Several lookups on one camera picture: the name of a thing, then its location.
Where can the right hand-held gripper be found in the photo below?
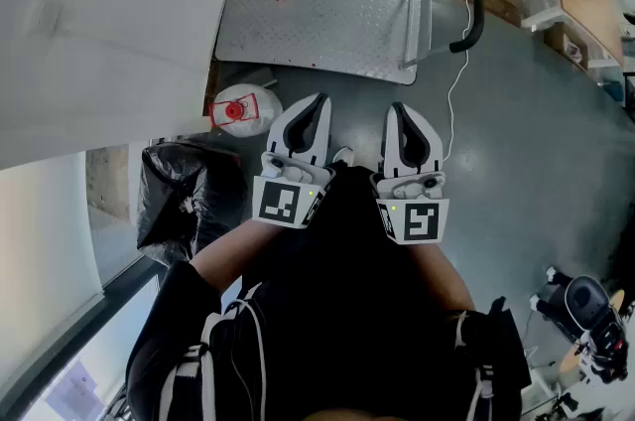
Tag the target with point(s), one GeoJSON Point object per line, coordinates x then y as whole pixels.
{"type": "Point", "coordinates": [421, 220]}

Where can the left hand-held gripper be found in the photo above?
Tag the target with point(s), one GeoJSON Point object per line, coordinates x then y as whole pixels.
{"type": "Point", "coordinates": [278, 205]}

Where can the white jug with red cap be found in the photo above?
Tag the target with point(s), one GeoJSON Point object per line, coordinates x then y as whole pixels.
{"type": "Point", "coordinates": [258, 108]}

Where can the metal platform trolley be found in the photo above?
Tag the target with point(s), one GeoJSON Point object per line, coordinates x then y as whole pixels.
{"type": "Point", "coordinates": [317, 17]}

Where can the person's right forearm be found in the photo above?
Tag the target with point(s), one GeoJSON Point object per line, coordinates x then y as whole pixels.
{"type": "Point", "coordinates": [446, 275]}

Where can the person's left forearm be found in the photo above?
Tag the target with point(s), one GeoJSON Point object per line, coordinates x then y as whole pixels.
{"type": "Point", "coordinates": [233, 250]}

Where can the person's white shoe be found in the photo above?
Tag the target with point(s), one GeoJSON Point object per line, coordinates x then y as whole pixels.
{"type": "Point", "coordinates": [343, 156]}

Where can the black trash bag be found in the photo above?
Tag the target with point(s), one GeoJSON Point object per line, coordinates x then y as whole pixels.
{"type": "Point", "coordinates": [188, 200]}

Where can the person's black clothing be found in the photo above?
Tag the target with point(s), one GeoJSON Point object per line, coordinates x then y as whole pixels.
{"type": "Point", "coordinates": [347, 310]}

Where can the open wooden box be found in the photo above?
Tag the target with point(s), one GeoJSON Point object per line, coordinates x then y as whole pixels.
{"type": "Point", "coordinates": [565, 46]}

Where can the black office chair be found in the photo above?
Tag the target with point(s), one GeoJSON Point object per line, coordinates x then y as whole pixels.
{"type": "Point", "coordinates": [588, 305]}

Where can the paper notice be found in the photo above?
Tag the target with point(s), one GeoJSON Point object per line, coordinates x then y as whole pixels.
{"type": "Point", "coordinates": [72, 389]}

